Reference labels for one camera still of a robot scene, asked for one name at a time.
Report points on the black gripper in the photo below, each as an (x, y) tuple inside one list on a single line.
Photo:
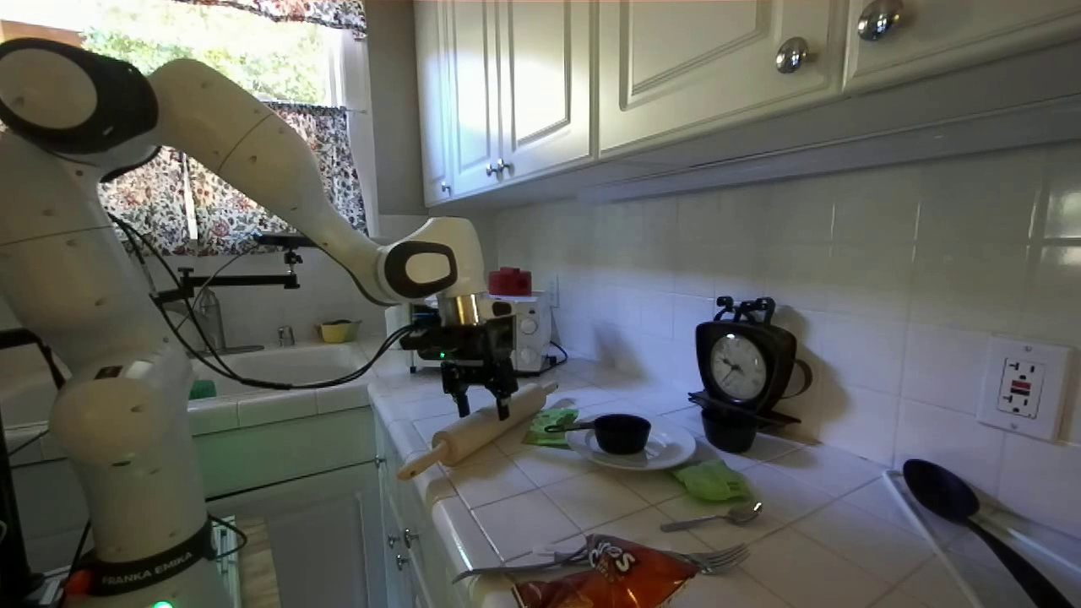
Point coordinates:
[(479, 346)]

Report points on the wooden rolling pin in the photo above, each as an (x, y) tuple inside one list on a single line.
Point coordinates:
[(475, 434)]

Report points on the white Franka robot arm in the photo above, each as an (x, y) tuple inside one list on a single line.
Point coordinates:
[(123, 451)]

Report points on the white toaster oven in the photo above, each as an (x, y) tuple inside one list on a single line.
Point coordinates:
[(532, 332)]

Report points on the white upper cabinet door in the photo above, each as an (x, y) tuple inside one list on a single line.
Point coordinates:
[(698, 55), (992, 29), (458, 78), (545, 78)]

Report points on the green pistachio snack bag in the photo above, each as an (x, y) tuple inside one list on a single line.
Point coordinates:
[(553, 432)]

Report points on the red plastic container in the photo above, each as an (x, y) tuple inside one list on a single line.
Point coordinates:
[(511, 283)]

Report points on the small yellow dish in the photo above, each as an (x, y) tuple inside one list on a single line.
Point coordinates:
[(337, 332)]

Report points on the white counter base cabinet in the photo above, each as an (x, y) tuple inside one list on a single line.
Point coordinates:
[(411, 553)]

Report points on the white kitchen sink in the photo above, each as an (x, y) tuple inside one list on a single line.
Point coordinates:
[(291, 365)]

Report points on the white round plate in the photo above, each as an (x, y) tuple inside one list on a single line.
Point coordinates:
[(663, 455)]

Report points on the orange chips bag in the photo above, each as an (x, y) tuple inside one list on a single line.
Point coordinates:
[(611, 579)]

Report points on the white sink base cabinet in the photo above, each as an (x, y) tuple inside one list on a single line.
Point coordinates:
[(291, 527)]

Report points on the green folded cloth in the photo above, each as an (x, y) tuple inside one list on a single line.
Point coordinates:
[(711, 481)]

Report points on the small black cup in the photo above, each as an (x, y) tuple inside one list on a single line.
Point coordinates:
[(730, 432)]

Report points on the black dial kitchen scale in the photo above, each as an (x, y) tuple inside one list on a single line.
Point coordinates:
[(739, 365)]

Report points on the metal sink faucet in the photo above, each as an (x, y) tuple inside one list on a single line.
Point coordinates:
[(212, 321)]

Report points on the teal dish sponge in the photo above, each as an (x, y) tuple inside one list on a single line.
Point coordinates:
[(200, 389)]

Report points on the metal spoon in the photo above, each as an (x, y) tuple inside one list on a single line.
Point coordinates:
[(739, 516)]

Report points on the metal fork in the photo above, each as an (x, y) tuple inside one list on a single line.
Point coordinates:
[(720, 559)]

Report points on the floral window curtain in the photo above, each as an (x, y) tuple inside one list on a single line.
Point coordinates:
[(169, 204)]

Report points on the floral window valance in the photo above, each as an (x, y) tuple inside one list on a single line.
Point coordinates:
[(305, 12)]

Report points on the round metal cabinet knob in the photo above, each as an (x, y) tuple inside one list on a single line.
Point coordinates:
[(881, 19), (792, 55)]

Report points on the black ladle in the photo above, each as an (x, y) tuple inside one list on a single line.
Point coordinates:
[(939, 490)]

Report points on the black stereo camera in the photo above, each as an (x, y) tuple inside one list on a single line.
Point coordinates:
[(291, 243)]

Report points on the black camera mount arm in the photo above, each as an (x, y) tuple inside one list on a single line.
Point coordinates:
[(241, 283)]

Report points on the white wall power outlet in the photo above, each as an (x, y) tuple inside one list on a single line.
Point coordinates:
[(1020, 389)]

